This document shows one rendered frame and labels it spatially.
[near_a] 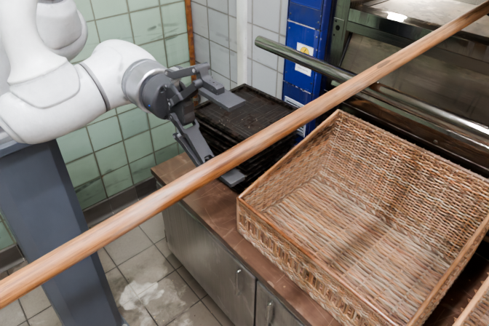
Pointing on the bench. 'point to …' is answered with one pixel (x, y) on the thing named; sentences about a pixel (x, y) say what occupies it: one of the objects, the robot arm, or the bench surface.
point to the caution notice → (306, 53)
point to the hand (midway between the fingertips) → (233, 143)
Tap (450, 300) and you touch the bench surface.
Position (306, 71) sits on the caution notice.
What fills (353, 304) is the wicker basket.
